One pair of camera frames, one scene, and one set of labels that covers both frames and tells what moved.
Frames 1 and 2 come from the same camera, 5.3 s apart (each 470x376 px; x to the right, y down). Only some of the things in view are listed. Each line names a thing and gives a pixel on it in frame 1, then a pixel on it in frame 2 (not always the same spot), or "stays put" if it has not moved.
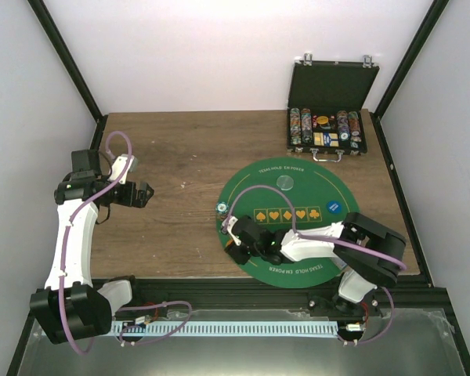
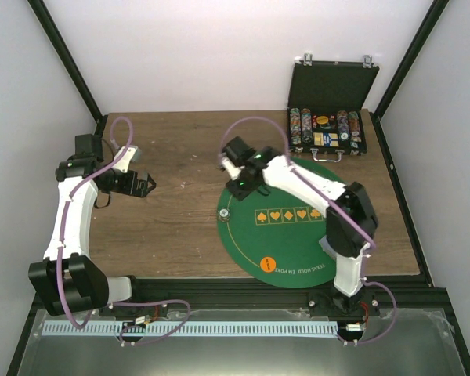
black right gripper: x=236 y=256 -> x=239 y=193
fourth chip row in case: x=355 y=130 stays put
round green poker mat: x=288 y=194 stays put
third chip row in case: x=342 y=117 stays put
